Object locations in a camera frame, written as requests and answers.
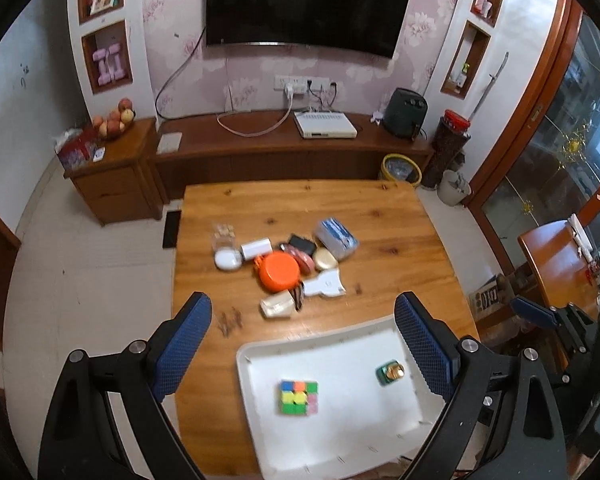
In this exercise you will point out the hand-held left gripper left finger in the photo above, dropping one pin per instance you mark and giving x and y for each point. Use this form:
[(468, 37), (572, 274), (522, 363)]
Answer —
[(182, 345)]

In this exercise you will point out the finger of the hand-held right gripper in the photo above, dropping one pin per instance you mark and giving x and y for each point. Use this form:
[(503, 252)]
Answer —
[(532, 311)]

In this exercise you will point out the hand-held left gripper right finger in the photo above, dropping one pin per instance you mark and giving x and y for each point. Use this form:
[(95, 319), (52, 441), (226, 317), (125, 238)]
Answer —
[(422, 345)]

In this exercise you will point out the small green tin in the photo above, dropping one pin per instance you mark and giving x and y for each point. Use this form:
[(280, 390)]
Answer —
[(391, 373)]

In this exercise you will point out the white plastic tray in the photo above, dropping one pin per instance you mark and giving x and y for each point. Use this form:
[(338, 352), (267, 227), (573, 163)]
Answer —
[(340, 360)]

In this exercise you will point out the white round case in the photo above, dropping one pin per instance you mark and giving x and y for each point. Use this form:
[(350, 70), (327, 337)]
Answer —
[(227, 261)]

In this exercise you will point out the small clear plastic box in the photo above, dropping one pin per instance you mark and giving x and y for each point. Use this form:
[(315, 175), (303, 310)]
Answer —
[(276, 306)]

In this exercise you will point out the white plastic scraper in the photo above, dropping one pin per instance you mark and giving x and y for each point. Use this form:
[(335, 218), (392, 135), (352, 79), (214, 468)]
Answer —
[(325, 285)]

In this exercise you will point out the small clear jar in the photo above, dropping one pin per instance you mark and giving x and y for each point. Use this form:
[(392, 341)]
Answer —
[(223, 237)]

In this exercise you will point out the white charger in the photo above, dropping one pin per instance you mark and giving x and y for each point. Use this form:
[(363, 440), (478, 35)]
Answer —
[(256, 250)]

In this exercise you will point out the orange round container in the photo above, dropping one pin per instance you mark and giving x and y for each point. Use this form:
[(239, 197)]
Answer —
[(277, 271)]

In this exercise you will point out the colourful puzzle cube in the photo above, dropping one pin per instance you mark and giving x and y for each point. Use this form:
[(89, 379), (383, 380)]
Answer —
[(299, 398)]

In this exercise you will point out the gold round compact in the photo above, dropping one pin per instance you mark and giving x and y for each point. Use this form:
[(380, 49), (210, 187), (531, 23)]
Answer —
[(325, 260)]

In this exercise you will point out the blue and white tissue pack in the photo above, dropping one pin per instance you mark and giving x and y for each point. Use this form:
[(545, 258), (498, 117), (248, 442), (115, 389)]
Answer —
[(336, 238)]

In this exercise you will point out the pink oval brush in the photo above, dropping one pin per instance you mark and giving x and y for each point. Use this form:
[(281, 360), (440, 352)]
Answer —
[(302, 261)]

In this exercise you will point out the printed cardboard box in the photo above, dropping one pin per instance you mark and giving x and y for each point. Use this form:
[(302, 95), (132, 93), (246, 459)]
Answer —
[(489, 296)]

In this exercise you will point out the small wooden table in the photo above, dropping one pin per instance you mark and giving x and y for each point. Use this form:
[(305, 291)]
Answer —
[(555, 265)]

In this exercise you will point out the black floor mat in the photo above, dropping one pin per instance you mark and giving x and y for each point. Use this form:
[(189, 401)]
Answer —
[(171, 230)]

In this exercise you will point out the white bucket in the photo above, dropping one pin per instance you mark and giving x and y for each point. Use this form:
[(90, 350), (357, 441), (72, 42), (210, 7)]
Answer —
[(452, 190)]

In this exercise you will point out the wooden side cabinet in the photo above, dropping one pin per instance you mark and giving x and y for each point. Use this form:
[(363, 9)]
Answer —
[(115, 185)]

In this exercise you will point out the yellow waste bin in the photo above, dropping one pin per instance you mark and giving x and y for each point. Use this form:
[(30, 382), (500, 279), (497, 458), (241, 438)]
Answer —
[(401, 169)]

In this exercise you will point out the dark jar with red lid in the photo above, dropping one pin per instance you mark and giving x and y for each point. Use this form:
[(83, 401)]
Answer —
[(445, 150)]

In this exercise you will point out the glass sliding door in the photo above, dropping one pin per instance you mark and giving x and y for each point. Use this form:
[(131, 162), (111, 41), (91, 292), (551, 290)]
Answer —
[(565, 125)]

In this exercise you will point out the white flat box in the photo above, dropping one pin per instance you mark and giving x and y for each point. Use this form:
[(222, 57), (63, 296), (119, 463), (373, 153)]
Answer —
[(169, 143)]

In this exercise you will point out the small card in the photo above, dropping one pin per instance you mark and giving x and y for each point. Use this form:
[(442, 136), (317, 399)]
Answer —
[(99, 154)]

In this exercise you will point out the long wooden television cabinet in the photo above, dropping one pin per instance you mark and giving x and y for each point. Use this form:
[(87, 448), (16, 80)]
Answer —
[(280, 157)]

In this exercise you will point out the red snack bag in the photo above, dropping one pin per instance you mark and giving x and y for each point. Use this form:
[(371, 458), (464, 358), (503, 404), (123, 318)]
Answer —
[(75, 150)]

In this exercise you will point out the small white figurine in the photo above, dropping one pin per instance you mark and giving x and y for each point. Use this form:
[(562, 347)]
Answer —
[(378, 119)]

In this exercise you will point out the sheathed sword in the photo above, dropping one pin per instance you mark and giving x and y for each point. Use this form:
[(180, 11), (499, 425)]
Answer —
[(490, 85)]

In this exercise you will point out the dark green air fryer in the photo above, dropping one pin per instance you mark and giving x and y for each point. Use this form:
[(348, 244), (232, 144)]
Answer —
[(404, 112)]

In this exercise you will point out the bowl of peaches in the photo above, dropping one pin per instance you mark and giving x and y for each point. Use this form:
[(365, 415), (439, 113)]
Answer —
[(114, 121)]

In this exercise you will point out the white set-top box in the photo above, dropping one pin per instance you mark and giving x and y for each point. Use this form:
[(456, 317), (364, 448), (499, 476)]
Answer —
[(325, 124)]

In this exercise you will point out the small bottles in niche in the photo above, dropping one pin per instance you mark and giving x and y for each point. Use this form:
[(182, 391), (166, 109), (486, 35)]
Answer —
[(460, 76)]

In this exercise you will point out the white power strip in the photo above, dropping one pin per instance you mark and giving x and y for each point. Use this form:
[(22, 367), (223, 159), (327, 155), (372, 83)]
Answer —
[(302, 83)]

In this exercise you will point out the pink dumbbell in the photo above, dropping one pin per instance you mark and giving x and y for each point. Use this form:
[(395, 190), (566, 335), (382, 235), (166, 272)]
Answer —
[(101, 67), (119, 62)]

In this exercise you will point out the red and white cup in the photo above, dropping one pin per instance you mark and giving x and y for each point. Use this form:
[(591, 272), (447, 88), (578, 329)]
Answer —
[(481, 1)]

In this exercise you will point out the black flat television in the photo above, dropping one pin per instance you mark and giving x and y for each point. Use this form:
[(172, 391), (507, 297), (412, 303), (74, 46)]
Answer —
[(305, 0)]

